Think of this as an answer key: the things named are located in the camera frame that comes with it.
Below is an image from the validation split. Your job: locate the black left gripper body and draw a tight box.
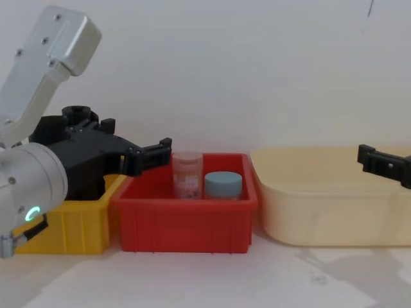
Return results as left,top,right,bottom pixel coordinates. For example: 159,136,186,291
30,105,137,201

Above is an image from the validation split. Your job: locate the clear plastic jar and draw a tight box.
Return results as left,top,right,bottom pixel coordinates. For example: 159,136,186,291
171,151,204,200

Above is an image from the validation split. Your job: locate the cream plastic basin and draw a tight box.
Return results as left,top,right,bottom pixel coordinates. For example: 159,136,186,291
250,146,411,248

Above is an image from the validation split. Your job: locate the yellow plastic bin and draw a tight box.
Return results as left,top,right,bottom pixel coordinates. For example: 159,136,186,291
14,173,128,255

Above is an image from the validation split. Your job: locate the red plastic bin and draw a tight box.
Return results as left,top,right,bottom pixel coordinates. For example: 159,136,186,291
110,152,259,255

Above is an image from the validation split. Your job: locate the jar with blue lid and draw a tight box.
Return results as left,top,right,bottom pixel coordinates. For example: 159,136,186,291
204,171,243,202

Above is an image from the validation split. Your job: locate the thin black cable silver plug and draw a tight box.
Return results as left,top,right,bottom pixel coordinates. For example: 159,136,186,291
0,214,49,259

